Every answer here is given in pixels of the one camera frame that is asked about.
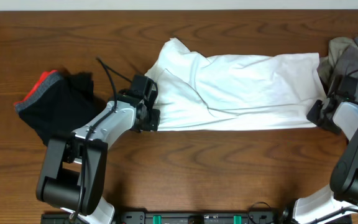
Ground white t-shirt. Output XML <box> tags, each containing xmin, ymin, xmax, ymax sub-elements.
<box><xmin>146</xmin><ymin>38</ymin><xmax>326</xmax><ymax>131</ymax></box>

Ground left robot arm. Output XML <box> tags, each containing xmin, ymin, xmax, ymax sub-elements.
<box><xmin>36</xmin><ymin>88</ymin><xmax>160</xmax><ymax>223</ymax></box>

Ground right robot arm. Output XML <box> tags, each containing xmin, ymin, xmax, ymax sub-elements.
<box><xmin>282</xmin><ymin>94</ymin><xmax>358</xmax><ymax>224</ymax></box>

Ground olive grey garment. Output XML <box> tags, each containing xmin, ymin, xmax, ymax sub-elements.
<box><xmin>317</xmin><ymin>37</ymin><xmax>358</xmax><ymax>88</ymax></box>

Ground folded black garment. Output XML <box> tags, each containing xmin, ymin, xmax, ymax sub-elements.
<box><xmin>18</xmin><ymin>71</ymin><xmax>104</xmax><ymax>145</ymax></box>

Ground folded grey garment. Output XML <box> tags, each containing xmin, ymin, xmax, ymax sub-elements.
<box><xmin>14</xmin><ymin>71</ymin><xmax>63</xmax><ymax>113</ymax></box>

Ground folded red garment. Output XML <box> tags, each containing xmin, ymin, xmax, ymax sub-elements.
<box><xmin>14</xmin><ymin>70</ymin><xmax>57</xmax><ymax>106</ymax></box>

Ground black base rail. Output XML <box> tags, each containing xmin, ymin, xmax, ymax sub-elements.
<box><xmin>40</xmin><ymin>205</ymin><xmax>291</xmax><ymax>224</ymax></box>

